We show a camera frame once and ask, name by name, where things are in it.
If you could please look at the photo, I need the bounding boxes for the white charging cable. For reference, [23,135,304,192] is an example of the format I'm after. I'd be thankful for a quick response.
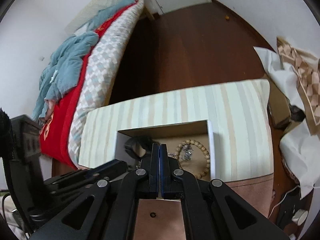
[267,183,301,218]

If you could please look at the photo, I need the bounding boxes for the pink striped table cloth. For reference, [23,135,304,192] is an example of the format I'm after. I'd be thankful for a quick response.
[79,79,286,239]

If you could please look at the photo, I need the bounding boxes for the white sheet pile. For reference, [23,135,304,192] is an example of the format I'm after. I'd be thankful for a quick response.
[254,47,319,198]

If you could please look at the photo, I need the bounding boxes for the small silver charm in bracelet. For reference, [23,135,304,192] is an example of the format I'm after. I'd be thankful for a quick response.
[180,144,194,161]

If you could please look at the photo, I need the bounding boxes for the beige geometric patterned cloth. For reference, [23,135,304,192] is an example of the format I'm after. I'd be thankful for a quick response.
[277,36,319,135]

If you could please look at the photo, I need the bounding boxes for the wooden bead bracelet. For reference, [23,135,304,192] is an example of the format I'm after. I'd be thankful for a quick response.
[174,139,211,180]

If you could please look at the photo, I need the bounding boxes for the bed with red blanket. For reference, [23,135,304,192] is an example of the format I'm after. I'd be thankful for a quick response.
[37,0,144,169]

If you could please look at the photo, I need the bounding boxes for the blue-grey quilt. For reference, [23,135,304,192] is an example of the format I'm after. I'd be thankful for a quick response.
[31,0,135,121]

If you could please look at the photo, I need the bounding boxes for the brown cardboard box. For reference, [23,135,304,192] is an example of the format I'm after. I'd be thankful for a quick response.
[268,80,305,133]

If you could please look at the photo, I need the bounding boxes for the white cardboard jewelry box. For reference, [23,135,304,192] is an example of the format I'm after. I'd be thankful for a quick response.
[114,120,216,181]

